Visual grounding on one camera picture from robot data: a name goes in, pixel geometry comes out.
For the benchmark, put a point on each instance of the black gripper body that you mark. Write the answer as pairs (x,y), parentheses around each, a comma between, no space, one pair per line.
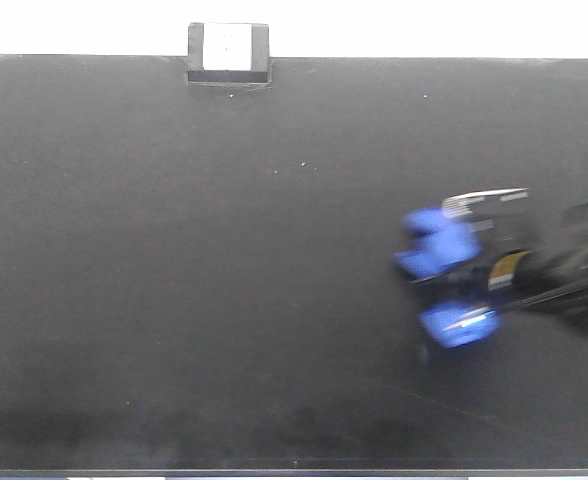
(502,221)

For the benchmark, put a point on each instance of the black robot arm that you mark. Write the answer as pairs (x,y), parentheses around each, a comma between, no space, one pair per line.
(552,277)

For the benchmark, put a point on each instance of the blue microfiber cloth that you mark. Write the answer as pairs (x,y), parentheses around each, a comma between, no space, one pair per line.
(456,311)

